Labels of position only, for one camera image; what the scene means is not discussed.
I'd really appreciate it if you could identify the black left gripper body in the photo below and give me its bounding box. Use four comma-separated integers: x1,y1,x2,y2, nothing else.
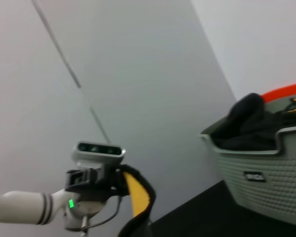
65,167,129,201

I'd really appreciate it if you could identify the yellow and grey towel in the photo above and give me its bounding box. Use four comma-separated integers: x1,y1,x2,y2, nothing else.
116,164,157,237

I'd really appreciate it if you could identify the black tablecloth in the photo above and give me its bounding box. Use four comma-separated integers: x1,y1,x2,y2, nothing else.
148,179,296,237

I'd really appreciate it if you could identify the grey perforated plastic storage box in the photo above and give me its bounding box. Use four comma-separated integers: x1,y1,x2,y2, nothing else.
199,92,296,228

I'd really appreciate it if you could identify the black cloth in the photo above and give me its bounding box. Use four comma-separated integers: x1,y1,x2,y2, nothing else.
210,92,287,152

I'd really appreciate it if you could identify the orange hoop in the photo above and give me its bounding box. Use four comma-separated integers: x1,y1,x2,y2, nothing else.
260,80,296,102

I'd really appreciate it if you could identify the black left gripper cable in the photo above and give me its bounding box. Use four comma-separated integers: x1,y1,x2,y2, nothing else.
80,195,122,237

